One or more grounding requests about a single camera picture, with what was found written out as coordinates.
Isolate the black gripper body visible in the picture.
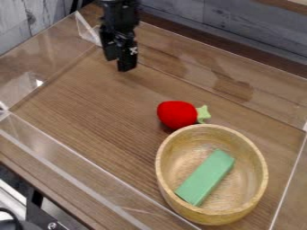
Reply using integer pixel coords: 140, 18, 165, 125
100, 0, 140, 40

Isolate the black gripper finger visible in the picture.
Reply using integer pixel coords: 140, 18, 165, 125
116, 39, 137, 72
100, 25, 117, 61

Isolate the red plush strawberry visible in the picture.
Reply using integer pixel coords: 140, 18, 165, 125
157, 101, 211, 129

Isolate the wooden bowl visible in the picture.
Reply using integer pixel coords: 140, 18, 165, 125
155, 124, 268, 226

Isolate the green rectangular block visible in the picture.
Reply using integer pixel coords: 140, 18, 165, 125
175, 149, 235, 207

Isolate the clear acrylic corner bracket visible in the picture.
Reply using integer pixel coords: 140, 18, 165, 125
75, 12, 101, 47

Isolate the clear acrylic tray wall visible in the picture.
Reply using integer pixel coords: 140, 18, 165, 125
0, 13, 307, 230

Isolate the black metal table frame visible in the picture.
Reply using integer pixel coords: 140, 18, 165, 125
22, 187, 77, 230

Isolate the black cable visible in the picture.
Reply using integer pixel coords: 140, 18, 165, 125
0, 207, 22, 230

